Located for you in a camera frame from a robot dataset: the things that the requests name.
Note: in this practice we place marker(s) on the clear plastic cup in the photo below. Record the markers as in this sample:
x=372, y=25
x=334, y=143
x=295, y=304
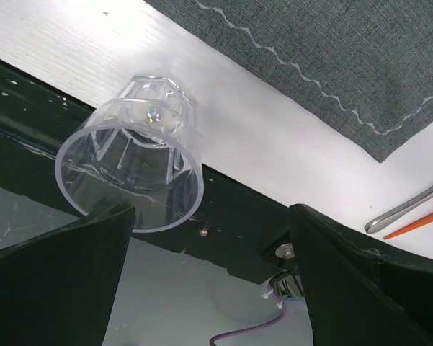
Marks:
x=139, y=147

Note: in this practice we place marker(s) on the dark grey cloth placemat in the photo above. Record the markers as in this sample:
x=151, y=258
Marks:
x=364, y=68

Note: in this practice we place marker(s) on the silver table knife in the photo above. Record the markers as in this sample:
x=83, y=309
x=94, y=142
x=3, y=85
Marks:
x=379, y=223

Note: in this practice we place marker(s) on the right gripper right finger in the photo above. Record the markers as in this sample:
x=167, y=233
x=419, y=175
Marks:
x=359, y=290

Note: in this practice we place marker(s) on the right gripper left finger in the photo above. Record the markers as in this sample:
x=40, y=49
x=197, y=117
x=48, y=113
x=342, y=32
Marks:
x=58, y=288

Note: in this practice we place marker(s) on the orange plastic spoon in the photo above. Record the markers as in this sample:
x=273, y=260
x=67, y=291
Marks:
x=410, y=227

